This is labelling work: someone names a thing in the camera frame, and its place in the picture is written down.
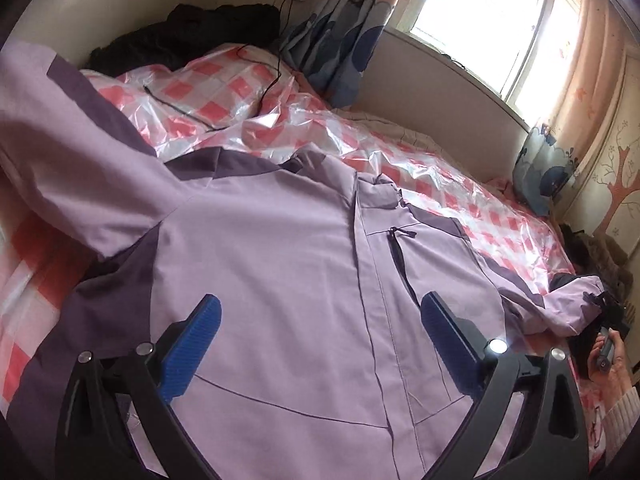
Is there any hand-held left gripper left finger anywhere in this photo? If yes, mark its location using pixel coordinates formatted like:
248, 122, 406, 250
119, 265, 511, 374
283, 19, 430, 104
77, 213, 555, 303
55, 294, 223, 480

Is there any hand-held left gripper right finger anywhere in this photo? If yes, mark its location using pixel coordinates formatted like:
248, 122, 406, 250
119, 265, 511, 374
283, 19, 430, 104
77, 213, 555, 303
420, 291, 591, 480

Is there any purple jacket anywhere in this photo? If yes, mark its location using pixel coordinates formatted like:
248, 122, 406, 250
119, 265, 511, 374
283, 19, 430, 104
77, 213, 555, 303
0, 40, 608, 480

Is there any person's right forearm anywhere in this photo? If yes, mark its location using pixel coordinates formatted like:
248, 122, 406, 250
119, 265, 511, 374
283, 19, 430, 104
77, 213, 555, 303
597, 379, 640, 472

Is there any black clothes pile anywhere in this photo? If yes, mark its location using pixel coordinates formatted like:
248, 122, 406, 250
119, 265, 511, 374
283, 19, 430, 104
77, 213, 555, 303
90, 2, 281, 73

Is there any person's right hand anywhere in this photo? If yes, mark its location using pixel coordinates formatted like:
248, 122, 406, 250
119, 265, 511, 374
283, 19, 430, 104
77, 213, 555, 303
589, 332, 635, 392

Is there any dark bag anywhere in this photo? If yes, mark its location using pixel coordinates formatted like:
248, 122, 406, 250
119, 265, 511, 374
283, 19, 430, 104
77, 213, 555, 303
557, 222, 636, 286

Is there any pink and blue patterned curtain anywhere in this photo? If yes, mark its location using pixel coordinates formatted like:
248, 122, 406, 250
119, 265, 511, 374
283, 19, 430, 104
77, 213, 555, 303
512, 0, 633, 216
280, 0, 416, 108

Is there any red checked plastic sheet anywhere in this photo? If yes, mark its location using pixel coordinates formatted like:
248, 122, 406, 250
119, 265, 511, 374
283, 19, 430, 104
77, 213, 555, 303
0, 44, 608, 480

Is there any window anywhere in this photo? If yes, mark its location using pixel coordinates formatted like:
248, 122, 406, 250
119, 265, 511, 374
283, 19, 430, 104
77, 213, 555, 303
410, 0, 586, 111

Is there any pink tree wall decal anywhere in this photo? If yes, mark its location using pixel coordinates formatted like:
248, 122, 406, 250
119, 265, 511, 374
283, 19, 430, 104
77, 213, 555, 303
590, 110, 640, 241

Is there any black cable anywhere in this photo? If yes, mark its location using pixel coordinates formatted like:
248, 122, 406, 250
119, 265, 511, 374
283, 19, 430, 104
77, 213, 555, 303
142, 0, 301, 133

